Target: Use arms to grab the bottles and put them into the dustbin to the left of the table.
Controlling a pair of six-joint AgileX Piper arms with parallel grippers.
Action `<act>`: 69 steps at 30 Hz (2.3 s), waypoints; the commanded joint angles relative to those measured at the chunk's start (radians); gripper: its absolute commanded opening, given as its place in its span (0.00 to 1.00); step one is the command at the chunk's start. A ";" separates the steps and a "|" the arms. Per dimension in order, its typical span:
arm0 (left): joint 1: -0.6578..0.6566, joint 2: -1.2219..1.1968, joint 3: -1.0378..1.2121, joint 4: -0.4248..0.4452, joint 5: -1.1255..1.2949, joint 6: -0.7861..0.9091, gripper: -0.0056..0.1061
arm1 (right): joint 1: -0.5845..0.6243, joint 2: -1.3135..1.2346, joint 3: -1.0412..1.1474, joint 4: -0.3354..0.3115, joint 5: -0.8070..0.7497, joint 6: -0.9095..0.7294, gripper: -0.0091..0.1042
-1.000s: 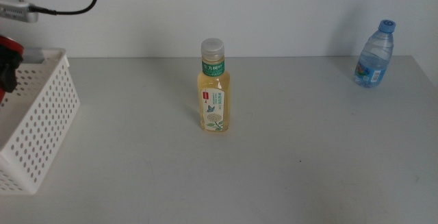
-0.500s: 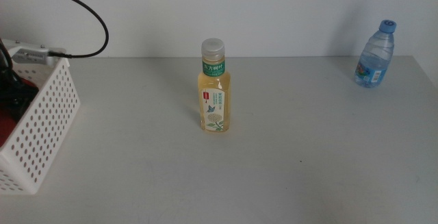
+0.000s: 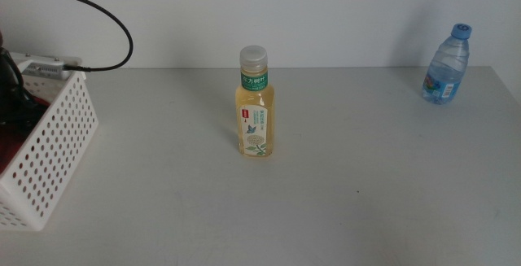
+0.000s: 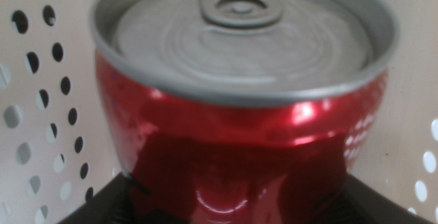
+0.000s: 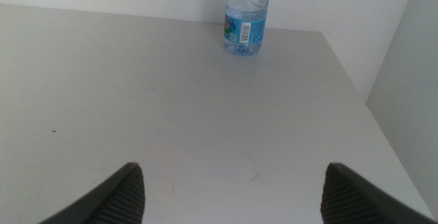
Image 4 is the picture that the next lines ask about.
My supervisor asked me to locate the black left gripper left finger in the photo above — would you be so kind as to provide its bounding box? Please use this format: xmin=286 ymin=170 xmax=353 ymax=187
xmin=57 ymin=172 xmax=137 ymax=224

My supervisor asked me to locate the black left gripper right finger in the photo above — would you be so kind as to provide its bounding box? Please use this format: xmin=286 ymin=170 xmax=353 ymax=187
xmin=342 ymin=175 xmax=434 ymax=224

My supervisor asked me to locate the red soda can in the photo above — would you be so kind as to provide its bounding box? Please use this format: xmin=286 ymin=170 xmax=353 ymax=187
xmin=89 ymin=0 xmax=400 ymax=224

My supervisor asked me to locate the white perforated plastic basket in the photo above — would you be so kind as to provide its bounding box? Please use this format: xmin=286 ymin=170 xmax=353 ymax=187
xmin=0 ymin=0 xmax=438 ymax=224

